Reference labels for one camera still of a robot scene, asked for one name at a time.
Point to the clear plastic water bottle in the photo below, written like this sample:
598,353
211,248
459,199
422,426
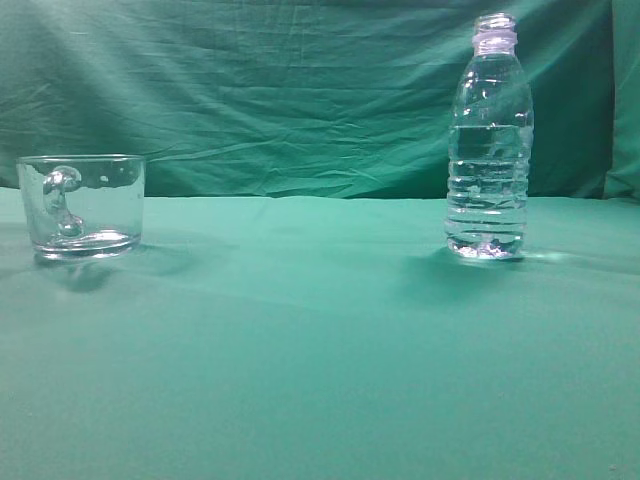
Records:
490,145

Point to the green table cloth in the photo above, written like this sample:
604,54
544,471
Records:
311,338

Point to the green backdrop cloth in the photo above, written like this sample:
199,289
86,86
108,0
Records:
344,99

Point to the clear glass mug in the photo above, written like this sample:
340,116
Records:
82,206

